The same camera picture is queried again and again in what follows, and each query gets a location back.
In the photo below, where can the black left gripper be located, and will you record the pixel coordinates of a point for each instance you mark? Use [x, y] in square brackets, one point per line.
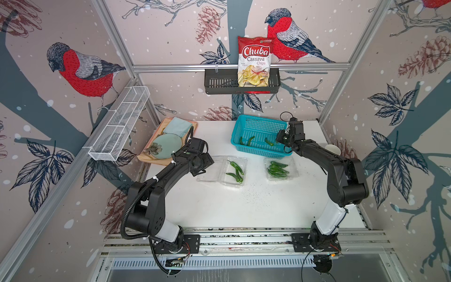
[208, 160]

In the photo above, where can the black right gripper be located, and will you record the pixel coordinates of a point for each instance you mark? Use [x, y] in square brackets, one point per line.
[279, 135]

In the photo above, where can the teal plastic mesh basket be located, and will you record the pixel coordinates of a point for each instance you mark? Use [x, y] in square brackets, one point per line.
[247, 126]

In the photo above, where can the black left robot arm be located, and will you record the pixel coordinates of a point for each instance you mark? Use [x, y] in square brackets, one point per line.
[144, 214]

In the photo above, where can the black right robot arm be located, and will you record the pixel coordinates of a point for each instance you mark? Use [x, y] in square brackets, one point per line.
[346, 182]

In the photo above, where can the green ceramic plate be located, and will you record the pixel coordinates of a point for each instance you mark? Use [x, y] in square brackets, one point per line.
[163, 146]

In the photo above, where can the light green folded cloth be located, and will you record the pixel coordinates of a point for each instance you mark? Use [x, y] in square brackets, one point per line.
[178, 127]

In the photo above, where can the white ceramic cup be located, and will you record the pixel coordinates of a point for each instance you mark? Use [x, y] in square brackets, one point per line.
[333, 149]

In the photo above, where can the wooden tray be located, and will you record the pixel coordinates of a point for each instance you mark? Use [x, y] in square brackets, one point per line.
[159, 131]

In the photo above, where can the Chuba cassava chips bag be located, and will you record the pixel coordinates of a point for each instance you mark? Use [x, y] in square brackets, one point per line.
[254, 60]

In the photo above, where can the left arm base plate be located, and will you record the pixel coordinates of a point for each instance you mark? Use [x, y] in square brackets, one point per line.
[183, 245]

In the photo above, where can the white wire wall basket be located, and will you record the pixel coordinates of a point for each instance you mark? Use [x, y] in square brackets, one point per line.
[114, 135]

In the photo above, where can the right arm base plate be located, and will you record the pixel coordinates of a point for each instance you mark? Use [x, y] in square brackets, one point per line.
[304, 243]

